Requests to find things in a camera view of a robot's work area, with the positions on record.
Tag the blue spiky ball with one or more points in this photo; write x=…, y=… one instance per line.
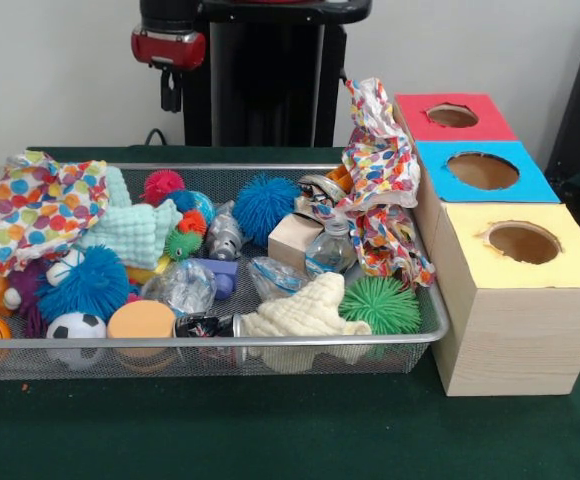
x=265, y=202
x=87, y=285

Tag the shallow metal mesh bin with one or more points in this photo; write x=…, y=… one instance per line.
x=70, y=343

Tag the green spiky ball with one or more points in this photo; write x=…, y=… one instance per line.
x=380, y=305

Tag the colourful dotted cloth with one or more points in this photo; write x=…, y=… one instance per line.
x=380, y=150
x=390, y=240
x=35, y=210

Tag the orange foam cylinder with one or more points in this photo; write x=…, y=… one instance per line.
x=141, y=320

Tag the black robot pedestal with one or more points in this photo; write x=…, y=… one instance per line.
x=270, y=75

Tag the cream knitted cloth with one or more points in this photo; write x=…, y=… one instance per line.
x=310, y=310

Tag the multicoloured spiky caterpillar toy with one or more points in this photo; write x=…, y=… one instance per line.
x=182, y=242

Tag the wooden box with three holes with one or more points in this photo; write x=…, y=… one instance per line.
x=520, y=340

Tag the mint green knitted cloth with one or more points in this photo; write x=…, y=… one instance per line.
x=130, y=230

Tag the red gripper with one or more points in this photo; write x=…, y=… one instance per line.
x=170, y=50

